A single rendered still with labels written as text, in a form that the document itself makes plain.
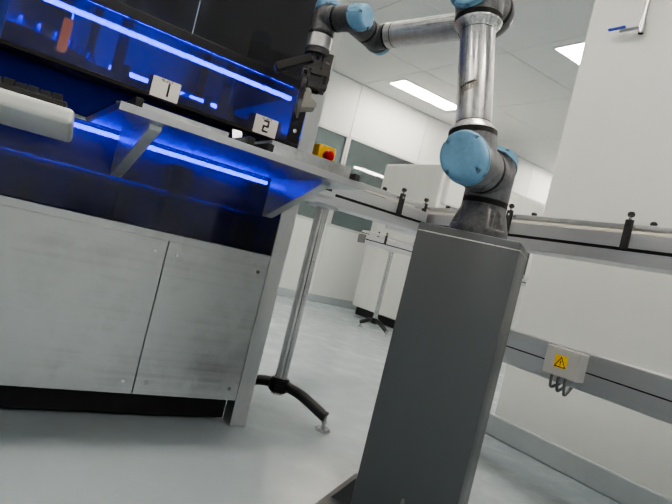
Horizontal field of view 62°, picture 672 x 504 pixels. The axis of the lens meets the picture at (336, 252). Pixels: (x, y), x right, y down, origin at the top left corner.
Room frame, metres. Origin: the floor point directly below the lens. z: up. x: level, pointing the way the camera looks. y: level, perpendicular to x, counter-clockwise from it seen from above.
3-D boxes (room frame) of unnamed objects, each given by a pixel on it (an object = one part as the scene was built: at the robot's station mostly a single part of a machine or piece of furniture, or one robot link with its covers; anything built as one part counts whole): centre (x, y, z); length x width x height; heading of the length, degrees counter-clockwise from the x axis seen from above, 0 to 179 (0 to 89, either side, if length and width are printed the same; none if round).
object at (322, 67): (1.69, 0.19, 1.18); 0.09 x 0.08 x 0.12; 100
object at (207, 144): (1.65, 0.38, 0.87); 0.70 x 0.48 x 0.02; 123
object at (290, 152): (1.70, 0.21, 0.90); 0.34 x 0.26 x 0.04; 33
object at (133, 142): (1.50, 0.59, 0.80); 0.34 x 0.03 x 0.13; 33
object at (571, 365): (1.79, -0.79, 0.50); 0.12 x 0.05 x 0.09; 33
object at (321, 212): (2.23, 0.09, 0.46); 0.09 x 0.09 x 0.77; 33
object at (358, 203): (2.31, -0.03, 0.92); 0.69 x 0.15 x 0.16; 123
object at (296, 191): (1.77, 0.17, 0.80); 0.34 x 0.03 x 0.13; 33
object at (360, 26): (1.64, 0.11, 1.34); 0.11 x 0.11 x 0.08; 54
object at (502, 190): (1.45, -0.34, 0.96); 0.13 x 0.12 x 0.14; 144
